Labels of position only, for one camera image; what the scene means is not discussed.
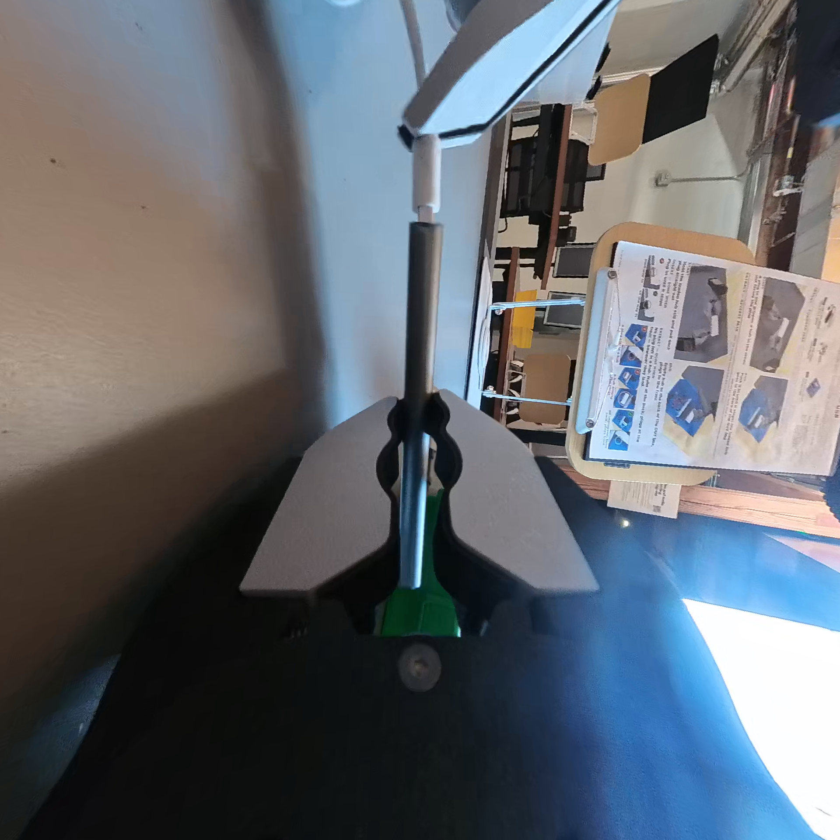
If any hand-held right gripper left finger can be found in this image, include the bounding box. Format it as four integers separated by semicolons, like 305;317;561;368
239;395;403;599

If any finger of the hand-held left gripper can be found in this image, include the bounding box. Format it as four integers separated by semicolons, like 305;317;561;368
399;0;622;150

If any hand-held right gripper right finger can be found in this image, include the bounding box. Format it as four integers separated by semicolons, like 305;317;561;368
428;388;600;596

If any white usb cable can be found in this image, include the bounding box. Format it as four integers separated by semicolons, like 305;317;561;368
398;0;442;225

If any black multi-port usb hub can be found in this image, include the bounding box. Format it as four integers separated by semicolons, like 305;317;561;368
400;222;445;589

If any tan chair back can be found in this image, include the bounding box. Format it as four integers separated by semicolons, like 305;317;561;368
587;73;652;167

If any tan paper label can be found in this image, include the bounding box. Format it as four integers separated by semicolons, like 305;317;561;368
606;481;685;520

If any black panel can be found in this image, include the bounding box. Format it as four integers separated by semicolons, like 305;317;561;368
641;34;721;146

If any wooden document stand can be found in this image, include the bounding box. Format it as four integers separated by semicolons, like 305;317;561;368
565;222;757;488

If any clipboard with instruction sheet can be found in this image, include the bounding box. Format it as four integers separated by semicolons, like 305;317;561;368
586;240;840;477

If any white wire stand frame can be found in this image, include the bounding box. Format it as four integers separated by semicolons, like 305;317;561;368
482;266;621;437

